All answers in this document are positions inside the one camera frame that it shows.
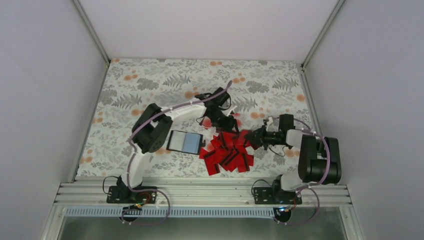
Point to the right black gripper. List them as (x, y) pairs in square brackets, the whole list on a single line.
[(257, 137)]

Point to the red card centre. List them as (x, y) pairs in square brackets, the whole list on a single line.
[(226, 139)]

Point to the red card bottom left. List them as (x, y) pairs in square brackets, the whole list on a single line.
[(212, 166)]

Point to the red card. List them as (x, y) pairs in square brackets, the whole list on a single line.
[(212, 166), (243, 162), (226, 139)]

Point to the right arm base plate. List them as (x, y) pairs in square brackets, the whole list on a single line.
[(277, 196)]

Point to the floral patterned table mat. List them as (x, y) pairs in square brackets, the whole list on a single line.
[(259, 89)]

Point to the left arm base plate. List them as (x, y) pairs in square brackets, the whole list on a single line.
[(131, 195)]

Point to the white red-dot card top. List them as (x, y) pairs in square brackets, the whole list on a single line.
[(206, 123)]

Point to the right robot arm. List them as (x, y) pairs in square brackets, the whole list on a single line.
[(319, 161)]

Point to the aluminium rail frame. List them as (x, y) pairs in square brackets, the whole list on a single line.
[(193, 197)]

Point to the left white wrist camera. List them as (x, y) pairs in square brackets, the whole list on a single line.
[(232, 110)]

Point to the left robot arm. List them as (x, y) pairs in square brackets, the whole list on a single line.
[(150, 131)]

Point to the white red-dot card right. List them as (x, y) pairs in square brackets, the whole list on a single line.
[(238, 117)]

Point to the red card bottom middle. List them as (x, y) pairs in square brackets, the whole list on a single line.
[(243, 162)]

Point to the black card holder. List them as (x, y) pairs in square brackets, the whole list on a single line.
[(185, 142)]

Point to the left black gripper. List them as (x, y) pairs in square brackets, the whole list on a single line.
[(227, 124)]

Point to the red card right edge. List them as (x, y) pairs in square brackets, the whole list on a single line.
[(248, 138)]

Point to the white red-dot card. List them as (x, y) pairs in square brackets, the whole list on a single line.
[(206, 123), (238, 117)]

